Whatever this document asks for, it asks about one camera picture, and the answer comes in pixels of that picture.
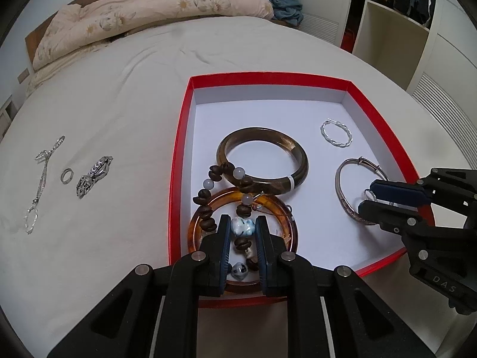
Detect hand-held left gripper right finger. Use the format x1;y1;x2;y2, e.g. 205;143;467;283
254;216;440;358

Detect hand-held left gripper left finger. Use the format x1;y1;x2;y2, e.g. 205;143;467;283
47;214;232;358

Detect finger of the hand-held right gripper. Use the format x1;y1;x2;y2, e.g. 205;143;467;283
370;168;477;210
358;199;435;238

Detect beaded bracelet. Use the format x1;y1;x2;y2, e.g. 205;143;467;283
193;163;266;281

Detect amber bangle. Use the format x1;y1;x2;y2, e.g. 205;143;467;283
187;186;299;294

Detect thin silver bangle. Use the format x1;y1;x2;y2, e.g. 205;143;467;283
334;158;389;226

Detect twisted silver hoop bracelet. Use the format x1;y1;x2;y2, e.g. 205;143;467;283
319;118;353;149

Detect dark brown bangle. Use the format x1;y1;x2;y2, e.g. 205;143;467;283
216;127;309;195

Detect red jewelry box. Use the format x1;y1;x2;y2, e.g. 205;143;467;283
168;75;435;308

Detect silver rhinestone brooch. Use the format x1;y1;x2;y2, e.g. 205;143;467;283
75;155;114;198

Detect red bag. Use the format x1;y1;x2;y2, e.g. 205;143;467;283
341;20;356;52

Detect open wardrobe with clothes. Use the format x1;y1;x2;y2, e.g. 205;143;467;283
351;0;477;135

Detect white wardrobe door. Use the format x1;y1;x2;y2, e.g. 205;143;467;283
281;0;357;47

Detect blue crumpled cloth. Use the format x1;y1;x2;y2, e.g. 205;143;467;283
260;0;305;27

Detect beige floral duvet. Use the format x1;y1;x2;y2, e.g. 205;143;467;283
32;0;275;70

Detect silver chain necklace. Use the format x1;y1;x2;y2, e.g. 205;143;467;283
24;135;66;235

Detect white low wall cabinets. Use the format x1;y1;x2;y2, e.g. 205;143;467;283
0;95;15;135

